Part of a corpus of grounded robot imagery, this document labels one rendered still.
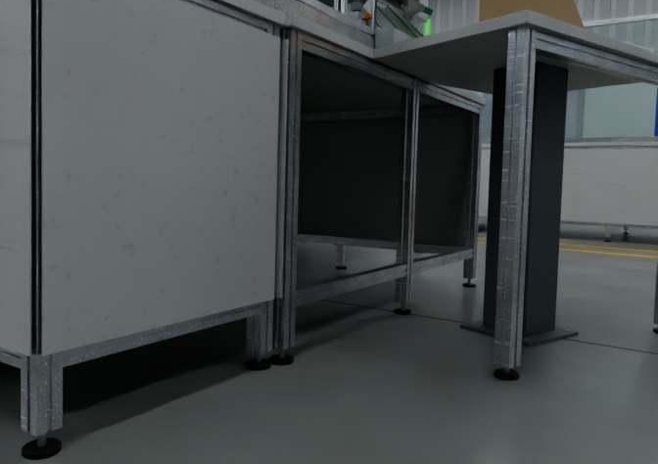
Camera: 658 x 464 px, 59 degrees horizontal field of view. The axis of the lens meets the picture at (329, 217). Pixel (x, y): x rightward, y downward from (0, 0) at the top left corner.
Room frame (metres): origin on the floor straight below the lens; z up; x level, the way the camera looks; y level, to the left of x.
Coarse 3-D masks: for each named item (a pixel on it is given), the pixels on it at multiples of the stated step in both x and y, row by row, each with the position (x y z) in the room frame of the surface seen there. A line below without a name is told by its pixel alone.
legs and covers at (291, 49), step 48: (288, 48) 1.44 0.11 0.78; (336, 48) 1.61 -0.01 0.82; (288, 96) 1.43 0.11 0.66; (432, 96) 2.18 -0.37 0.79; (288, 144) 1.43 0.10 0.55; (336, 144) 3.10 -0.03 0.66; (384, 144) 2.95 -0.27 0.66; (432, 144) 2.82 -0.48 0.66; (480, 144) 2.67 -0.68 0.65; (288, 192) 1.43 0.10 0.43; (336, 192) 3.10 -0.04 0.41; (384, 192) 2.95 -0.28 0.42; (432, 192) 2.81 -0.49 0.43; (288, 240) 1.44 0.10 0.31; (336, 240) 3.05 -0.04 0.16; (384, 240) 2.92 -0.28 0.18; (432, 240) 2.81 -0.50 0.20; (288, 288) 1.44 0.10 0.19; (336, 288) 1.65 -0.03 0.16; (288, 336) 1.45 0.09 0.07
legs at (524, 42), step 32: (512, 32) 1.39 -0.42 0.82; (512, 64) 1.39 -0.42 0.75; (544, 64) 1.76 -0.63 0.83; (576, 64) 1.56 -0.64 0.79; (608, 64) 1.59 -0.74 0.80; (640, 64) 1.69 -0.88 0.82; (512, 96) 1.38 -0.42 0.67; (544, 96) 1.76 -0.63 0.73; (512, 128) 1.39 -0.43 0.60; (544, 128) 1.76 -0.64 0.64; (512, 160) 1.38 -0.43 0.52; (544, 160) 1.77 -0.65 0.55; (512, 192) 1.37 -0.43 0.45; (544, 192) 1.77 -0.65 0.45; (512, 224) 1.37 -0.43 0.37; (544, 224) 1.78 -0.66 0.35; (512, 256) 1.37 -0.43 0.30; (544, 256) 1.78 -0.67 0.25; (512, 288) 1.36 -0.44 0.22; (544, 288) 1.79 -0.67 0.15; (512, 320) 1.37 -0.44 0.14; (544, 320) 1.79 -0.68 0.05; (512, 352) 1.37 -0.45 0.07
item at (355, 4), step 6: (318, 0) 3.33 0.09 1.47; (324, 0) 3.31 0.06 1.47; (330, 0) 3.28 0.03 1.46; (348, 0) 3.28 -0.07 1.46; (354, 0) 3.34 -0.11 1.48; (330, 6) 3.28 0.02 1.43; (348, 6) 3.28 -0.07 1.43; (354, 6) 3.34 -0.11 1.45; (360, 6) 3.40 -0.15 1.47; (348, 12) 3.28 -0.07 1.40; (360, 12) 3.40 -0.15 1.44
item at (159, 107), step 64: (0, 0) 0.95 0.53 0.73; (64, 0) 0.94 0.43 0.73; (128, 0) 1.04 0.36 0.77; (192, 0) 1.19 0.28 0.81; (0, 64) 0.95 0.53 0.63; (64, 64) 0.94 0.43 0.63; (128, 64) 1.05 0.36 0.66; (192, 64) 1.17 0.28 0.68; (256, 64) 1.34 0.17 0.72; (0, 128) 0.95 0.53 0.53; (64, 128) 0.94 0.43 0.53; (128, 128) 1.05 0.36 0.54; (192, 128) 1.18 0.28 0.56; (256, 128) 1.34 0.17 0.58; (0, 192) 0.95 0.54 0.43; (64, 192) 0.94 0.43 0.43; (128, 192) 1.05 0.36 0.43; (192, 192) 1.18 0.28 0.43; (256, 192) 1.35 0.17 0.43; (0, 256) 0.95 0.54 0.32; (64, 256) 0.94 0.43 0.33; (128, 256) 1.05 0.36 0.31; (192, 256) 1.18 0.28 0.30; (256, 256) 1.35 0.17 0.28; (0, 320) 0.95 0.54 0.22; (64, 320) 0.94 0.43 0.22; (128, 320) 1.05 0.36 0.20; (192, 320) 1.20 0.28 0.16; (256, 320) 1.39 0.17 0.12
